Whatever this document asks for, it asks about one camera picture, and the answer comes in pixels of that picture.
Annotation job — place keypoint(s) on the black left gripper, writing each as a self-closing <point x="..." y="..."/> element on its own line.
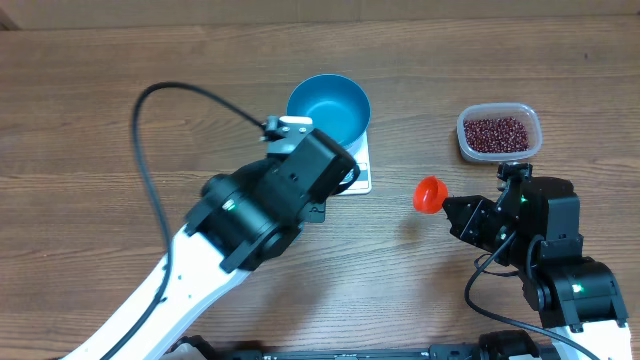
<point x="316" y="214"/>

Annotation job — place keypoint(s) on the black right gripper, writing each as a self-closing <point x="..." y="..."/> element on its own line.
<point x="468" y="230"/>

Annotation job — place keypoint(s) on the red scoop with blue handle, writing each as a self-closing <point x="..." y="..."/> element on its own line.
<point x="429" y="195"/>

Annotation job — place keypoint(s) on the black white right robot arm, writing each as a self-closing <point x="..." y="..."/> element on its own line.
<point x="534" y="227"/>

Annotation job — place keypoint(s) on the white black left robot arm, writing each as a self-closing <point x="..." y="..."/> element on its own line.
<point x="241" y="220"/>

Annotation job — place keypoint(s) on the white digital kitchen scale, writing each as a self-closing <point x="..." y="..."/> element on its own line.
<point x="357" y="145"/>

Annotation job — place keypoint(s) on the blue bowl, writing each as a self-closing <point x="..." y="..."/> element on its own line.
<point x="337" y="105"/>

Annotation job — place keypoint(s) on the clear plastic container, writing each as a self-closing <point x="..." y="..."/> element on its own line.
<point x="524" y="113"/>

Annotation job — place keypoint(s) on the red beans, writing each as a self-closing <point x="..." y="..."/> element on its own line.
<point x="496" y="135"/>

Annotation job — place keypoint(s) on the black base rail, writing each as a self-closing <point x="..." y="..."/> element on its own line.
<point x="493" y="346"/>

